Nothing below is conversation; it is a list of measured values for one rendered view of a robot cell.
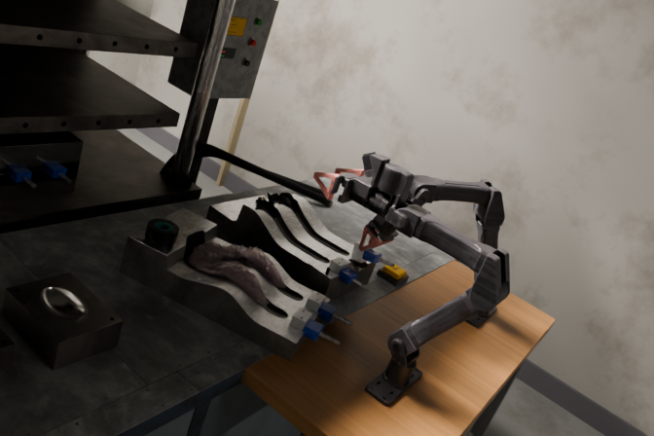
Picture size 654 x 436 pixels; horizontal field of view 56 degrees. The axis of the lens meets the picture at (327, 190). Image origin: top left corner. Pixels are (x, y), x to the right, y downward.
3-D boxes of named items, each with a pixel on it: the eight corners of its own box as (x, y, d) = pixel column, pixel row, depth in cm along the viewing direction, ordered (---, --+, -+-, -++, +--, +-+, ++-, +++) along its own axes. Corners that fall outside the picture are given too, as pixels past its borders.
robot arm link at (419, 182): (417, 184, 173) (513, 192, 182) (407, 171, 181) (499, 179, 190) (408, 223, 178) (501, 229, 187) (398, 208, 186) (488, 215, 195)
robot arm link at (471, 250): (394, 203, 144) (513, 270, 131) (411, 199, 152) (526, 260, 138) (377, 248, 149) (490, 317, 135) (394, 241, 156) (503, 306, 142)
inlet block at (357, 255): (394, 272, 186) (399, 255, 185) (386, 274, 181) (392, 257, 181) (358, 257, 192) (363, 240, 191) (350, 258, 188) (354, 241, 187)
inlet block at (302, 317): (339, 346, 157) (345, 330, 155) (333, 356, 152) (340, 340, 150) (293, 324, 159) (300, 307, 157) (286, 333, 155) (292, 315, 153)
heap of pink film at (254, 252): (289, 284, 171) (298, 260, 168) (263, 311, 154) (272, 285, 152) (209, 244, 176) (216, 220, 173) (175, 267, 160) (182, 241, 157)
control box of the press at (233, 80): (190, 318, 285) (285, 3, 233) (137, 339, 260) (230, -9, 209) (160, 292, 295) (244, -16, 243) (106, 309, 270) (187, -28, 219)
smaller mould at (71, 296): (117, 346, 135) (124, 320, 132) (53, 371, 122) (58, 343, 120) (65, 297, 144) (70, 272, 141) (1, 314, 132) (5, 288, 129)
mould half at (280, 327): (324, 314, 173) (337, 282, 169) (289, 361, 150) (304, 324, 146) (174, 239, 183) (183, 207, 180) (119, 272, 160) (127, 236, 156)
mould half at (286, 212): (368, 283, 199) (382, 247, 194) (321, 305, 177) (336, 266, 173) (258, 209, 222) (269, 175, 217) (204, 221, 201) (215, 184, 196)
